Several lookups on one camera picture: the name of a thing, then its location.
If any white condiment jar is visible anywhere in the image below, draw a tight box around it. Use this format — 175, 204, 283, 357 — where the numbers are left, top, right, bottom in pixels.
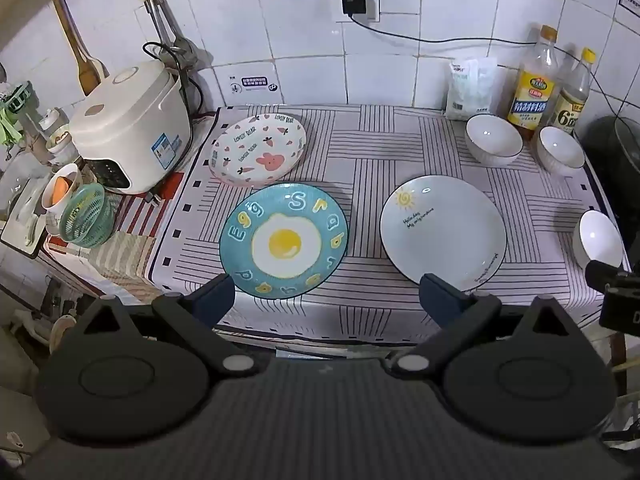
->
39, 107, 76, 166

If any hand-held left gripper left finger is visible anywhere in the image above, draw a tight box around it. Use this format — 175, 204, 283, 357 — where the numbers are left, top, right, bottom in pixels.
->
74, 274, 268, 377

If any pink rabbit print plate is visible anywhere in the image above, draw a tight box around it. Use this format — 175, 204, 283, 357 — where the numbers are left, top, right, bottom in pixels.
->
208, 113, 307, 187

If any metal ladle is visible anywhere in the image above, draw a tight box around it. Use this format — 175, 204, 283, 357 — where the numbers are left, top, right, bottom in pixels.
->
140, 0, 201, 68

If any green plastic basket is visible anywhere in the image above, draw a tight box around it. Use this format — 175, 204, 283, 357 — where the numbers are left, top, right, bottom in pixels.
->
60, 183, 113, 248

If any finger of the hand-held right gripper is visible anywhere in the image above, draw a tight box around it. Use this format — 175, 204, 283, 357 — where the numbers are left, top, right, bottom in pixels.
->
586, 259, 628, 293

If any white sun print plate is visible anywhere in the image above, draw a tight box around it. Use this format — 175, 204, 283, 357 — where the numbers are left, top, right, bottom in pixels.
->
379, 175, 508, 293

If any black rice cooker cord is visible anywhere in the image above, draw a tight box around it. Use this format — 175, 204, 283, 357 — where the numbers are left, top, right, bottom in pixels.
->
142, 41, 203, 116

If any wooden spatula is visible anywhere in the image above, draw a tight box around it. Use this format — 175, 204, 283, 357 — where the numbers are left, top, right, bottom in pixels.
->
51, 0, 108, 96

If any white cup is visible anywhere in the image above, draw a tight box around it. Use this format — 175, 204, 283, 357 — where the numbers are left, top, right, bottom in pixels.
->
41, 162, 83, 236

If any large cooking wine bottle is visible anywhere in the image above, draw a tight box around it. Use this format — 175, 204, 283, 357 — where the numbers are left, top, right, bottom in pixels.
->
507, 25, 560, 141

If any dark cooking pot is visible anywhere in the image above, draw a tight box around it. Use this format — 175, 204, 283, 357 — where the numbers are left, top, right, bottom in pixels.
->
581, 115, 640, 261

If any blue fried egg plate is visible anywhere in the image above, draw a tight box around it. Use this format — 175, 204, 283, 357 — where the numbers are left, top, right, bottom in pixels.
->
219, 182, 349, 297

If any white bowl dark rim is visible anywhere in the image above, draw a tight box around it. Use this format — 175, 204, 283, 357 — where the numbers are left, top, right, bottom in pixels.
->
536, 126, 586, 177
572, 210, 625, 272
464, 114, 524, 167

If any black power cable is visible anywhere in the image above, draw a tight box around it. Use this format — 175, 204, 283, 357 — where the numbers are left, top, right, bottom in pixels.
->
350, 10, 640, 126

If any orange food piece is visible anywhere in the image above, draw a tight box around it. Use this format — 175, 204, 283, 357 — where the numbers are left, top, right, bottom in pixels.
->
52, 176, 76, 206

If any white plastic tray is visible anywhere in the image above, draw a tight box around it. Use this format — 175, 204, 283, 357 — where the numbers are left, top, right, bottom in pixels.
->
0, 175, 48, 259

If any white salt bag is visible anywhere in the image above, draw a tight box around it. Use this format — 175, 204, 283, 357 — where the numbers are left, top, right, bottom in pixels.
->
445, 57, 498, 122

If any white rice cooker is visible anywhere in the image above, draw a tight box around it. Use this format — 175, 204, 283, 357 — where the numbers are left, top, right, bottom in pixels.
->
67, 60, 195, 196

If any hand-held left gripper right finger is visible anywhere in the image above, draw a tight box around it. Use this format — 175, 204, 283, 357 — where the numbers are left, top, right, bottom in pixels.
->
385, 273, 576, 378

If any small clear vinegar bottle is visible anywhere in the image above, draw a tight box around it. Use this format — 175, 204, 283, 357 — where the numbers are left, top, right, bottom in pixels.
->
550, 48, 597, 136

